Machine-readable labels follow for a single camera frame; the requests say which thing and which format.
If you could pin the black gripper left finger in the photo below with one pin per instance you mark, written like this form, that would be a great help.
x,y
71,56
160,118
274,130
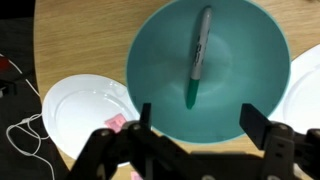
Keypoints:
x,y
145,115

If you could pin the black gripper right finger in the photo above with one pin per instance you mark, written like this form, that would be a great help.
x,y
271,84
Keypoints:
x,y
255,125

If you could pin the green marker pen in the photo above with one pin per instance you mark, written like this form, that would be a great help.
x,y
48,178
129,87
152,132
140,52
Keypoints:
x,y
200,50

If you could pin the teal green bowl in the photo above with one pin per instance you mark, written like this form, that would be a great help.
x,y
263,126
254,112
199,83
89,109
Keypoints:
x,y
233,66

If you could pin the pink paper packet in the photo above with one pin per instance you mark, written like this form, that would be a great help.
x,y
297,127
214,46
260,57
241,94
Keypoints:
x,y
116,120

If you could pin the empty white plate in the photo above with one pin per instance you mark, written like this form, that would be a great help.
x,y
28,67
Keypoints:
x,y
305,96

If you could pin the white plate with pink packet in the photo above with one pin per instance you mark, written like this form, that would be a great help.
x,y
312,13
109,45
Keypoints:
x,y
80,113

